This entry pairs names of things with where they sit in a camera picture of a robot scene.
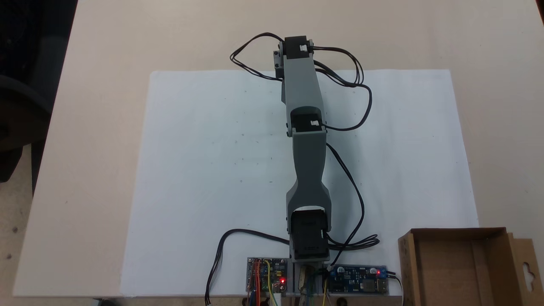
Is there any white paper sheet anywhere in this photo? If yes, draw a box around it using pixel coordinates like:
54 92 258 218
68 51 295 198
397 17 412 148
120 69 480 297

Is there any blue circuit board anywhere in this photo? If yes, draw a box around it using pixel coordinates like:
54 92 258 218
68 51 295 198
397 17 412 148
329 264 389 295

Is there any brown cardboard box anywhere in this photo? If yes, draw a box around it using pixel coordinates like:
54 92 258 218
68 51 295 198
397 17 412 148
397 227 544 306

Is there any black bundled motor cable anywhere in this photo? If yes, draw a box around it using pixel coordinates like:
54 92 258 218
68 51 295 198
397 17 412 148
325 142 381 267

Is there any black looped motor cable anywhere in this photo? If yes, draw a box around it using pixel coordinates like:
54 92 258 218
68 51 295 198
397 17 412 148
229 33 286 81
312 46 374 131

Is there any long black power cable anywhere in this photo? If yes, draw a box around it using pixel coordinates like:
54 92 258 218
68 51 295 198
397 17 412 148
205 229 292 306

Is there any circuit board with coloured wires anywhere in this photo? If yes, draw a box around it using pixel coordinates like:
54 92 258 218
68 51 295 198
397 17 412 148
246 257 289 295

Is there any yellow jumper wire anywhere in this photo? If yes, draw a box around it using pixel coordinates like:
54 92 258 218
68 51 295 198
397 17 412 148
263 260 279 306

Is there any orange jumper wire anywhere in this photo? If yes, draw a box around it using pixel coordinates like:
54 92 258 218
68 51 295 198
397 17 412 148
251 261 261 306

